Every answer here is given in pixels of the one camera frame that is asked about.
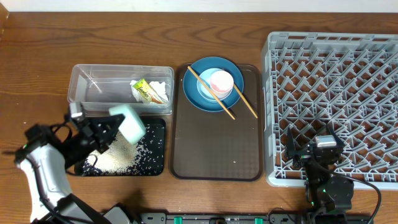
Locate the black plastic tray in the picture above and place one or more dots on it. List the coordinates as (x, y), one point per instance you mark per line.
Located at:
(155, 161)

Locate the brown serving tray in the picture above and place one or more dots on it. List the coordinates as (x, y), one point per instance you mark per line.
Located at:
(213, 146)

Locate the pink plastic cup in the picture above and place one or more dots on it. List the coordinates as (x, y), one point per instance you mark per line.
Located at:
(216, 86)

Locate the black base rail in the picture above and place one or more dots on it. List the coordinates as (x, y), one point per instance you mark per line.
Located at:
(274, 217)

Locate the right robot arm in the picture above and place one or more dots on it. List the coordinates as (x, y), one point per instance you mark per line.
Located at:
(330, 195)

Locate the grey dishwasher rack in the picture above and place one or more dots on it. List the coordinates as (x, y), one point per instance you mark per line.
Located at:
(349, 81)

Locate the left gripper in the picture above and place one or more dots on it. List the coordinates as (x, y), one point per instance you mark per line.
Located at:
(94, 135)

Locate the green yellow snack wrapper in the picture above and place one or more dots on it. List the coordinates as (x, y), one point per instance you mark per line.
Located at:
(147, 92)

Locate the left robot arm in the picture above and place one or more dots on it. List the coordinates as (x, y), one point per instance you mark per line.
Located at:
(50, 151)

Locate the white rice grains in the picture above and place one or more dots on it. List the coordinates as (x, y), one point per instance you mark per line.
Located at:
(121, 155)

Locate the mint green bowl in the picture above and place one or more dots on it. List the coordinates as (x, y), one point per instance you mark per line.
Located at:
(132, 128)

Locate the clear plastic waste bin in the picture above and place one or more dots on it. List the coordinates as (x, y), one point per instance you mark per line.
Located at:
(99, 87)

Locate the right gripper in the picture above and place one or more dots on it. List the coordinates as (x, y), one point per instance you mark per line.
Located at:
(291, 149)

